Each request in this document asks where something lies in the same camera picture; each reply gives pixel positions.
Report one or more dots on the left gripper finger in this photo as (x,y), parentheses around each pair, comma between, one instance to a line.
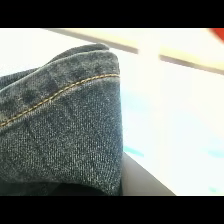
(140,180)

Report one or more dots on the red garment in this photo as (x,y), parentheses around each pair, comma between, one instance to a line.
(220,32)

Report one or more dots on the dark blue jeans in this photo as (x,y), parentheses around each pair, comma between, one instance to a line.
(66,126)

